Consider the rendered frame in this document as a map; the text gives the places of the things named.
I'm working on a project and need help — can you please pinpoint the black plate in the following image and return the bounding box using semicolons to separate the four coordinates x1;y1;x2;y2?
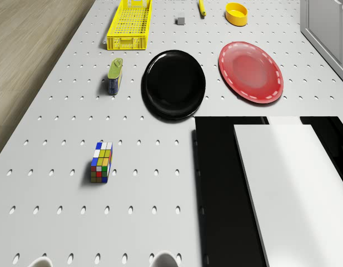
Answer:
141;50;207;121

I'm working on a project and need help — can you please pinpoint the black stove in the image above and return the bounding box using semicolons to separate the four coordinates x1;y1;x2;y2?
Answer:
192;115;343;267

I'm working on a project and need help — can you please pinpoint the puzzle cube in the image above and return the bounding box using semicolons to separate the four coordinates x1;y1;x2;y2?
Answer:
90;142;113;184

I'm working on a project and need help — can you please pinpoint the flat-sided can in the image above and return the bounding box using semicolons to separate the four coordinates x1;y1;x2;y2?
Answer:
107;57;123;96

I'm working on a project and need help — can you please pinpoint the yellow basket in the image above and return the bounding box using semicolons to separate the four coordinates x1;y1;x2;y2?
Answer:
106;0;153;51

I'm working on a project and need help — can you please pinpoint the red plate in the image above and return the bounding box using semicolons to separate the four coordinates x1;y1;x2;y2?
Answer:
218;41;285;105

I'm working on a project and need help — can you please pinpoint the yellow bowl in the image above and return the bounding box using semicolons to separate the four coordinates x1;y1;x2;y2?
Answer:
225;2;248;27

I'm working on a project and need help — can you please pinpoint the white cabinet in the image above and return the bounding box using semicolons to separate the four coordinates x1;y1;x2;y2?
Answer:
300;0;343;89

